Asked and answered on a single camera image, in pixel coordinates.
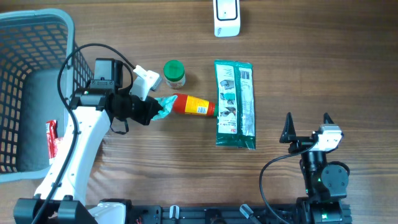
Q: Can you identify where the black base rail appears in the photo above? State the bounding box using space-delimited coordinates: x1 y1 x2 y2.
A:
127 203 353 224

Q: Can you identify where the green 3M gloves package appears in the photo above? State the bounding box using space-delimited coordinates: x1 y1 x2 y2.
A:
214 60 256 150

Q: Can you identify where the green lid spice jar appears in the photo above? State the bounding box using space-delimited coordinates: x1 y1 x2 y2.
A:
164 60 186 89

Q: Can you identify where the red sauce bottle green cap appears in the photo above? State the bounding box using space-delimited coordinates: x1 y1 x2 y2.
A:
172 93 218 117

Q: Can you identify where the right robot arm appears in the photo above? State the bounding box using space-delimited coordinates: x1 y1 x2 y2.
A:
279 113 351 223

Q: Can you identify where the white barcode scanner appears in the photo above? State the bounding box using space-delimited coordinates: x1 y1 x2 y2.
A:
213 0 241 38

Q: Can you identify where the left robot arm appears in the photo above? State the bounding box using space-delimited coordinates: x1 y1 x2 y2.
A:
14 58 162 223

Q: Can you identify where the orange snack packet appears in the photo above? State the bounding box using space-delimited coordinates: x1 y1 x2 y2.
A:
49 137 63 165

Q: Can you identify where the mint wet wipes pack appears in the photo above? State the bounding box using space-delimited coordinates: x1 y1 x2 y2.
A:
152 95 178 121

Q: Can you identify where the red snack bar wrapper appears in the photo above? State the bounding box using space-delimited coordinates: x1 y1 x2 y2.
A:
46 120 58 154

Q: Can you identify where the grey plastic mesh basket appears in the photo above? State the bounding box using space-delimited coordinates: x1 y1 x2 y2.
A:
1 9 93 183

